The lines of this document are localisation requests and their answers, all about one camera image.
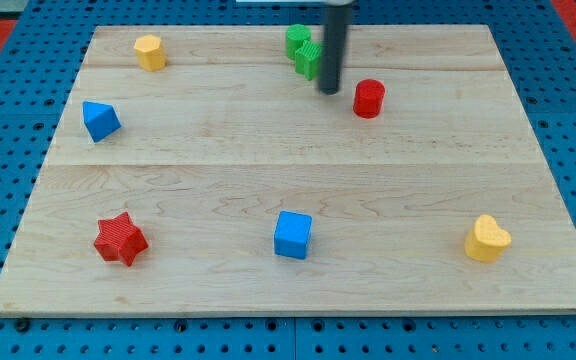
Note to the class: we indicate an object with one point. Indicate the green star block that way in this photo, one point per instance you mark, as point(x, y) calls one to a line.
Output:
point(307, 59)

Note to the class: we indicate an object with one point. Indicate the red star block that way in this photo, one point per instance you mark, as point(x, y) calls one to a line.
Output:
point(119, 239)

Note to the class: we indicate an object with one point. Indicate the blue cube block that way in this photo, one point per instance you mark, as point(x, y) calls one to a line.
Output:
point(292, 235)

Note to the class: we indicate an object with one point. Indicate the wooden board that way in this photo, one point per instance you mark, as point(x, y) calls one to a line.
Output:
point(227, 135)

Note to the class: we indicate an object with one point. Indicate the red cylinder block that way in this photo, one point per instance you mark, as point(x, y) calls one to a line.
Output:
point(368, 99)

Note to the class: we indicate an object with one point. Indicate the green cylinder block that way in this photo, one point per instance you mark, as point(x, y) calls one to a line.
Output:
point(295, 36)

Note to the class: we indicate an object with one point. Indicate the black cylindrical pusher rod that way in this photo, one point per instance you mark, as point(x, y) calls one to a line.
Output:
point(335, 29)

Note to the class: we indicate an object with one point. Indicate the yellow hexagon block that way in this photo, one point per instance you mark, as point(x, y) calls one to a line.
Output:
point(151, 55)

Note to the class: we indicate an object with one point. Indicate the blue triangle block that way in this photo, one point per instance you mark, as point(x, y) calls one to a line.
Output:
point(100, 120)

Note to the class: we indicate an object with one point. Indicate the yellow heart block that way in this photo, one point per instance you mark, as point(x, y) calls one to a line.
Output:
point(486, 241)

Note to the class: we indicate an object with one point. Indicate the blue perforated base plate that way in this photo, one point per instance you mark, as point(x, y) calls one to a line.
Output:
point(39, 63)

